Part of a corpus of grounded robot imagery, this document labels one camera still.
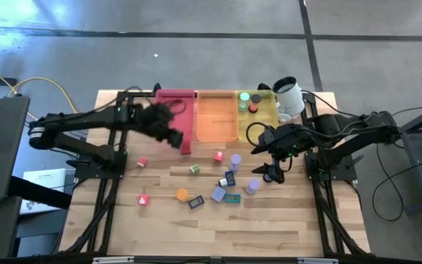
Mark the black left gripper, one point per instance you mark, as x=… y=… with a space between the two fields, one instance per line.
x=156 y=121

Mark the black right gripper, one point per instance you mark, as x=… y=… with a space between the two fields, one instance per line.
x=280 y=161

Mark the black hourglass blue sand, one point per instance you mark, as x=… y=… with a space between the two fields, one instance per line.
x=267 y=178

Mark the purple hourglass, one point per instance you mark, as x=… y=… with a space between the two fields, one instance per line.
x=235 y=159
x=254 y=184

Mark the green wall charger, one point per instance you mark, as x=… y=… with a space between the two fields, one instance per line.
x=195 y=169

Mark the blue digital timer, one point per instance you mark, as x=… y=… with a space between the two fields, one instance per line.
x=230 y=179

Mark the teal digital timer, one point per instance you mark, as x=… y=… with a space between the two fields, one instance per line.
x=232 y=198

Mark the black hourglass red sand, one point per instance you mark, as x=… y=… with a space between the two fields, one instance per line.
x=255 y=98

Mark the mint green hourglass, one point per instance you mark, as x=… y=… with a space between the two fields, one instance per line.
x=244 y=97

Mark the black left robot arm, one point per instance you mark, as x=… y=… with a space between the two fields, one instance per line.
x=86 y=119

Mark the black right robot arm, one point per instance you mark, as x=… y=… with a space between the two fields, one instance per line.
x=343 y=126

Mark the pink plastic bin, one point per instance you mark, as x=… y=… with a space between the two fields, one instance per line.
x=163 y=94

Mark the orange plastic bin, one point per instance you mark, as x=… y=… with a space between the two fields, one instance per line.
x=216 y=117

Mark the yellow plastic bin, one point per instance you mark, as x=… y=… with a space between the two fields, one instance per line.
x=266 y=121

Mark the orange hourglass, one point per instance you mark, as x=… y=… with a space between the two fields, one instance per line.
x=182 y=194

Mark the black clamp knob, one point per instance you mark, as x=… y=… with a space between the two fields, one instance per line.
x=156 y=87
x=263 y=87

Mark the dark purple digital timer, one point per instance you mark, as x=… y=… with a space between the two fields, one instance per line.
x=196 y=202

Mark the white cylindrical container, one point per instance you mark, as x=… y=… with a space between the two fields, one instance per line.
x=291 y=99

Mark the white printed box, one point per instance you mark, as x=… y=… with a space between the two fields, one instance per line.
x=46 y=179

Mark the lavender wall charger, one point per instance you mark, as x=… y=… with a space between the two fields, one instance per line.
x=218 y=194

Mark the pink wall charger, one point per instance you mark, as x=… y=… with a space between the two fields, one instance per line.
x=143 y=200

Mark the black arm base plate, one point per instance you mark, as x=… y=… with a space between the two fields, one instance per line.
x=343 y=170
x=86 y=171

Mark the silver metal bracket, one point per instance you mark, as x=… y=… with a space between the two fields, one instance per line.
x=317 y=261
x=114 y=260

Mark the black aluminium table frame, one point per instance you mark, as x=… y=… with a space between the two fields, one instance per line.
x=211 y=262

